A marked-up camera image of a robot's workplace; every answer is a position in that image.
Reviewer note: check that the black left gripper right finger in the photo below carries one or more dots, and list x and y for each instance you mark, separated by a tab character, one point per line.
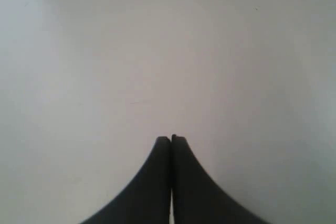
196	197

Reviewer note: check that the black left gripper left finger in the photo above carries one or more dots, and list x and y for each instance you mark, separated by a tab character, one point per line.
147	197

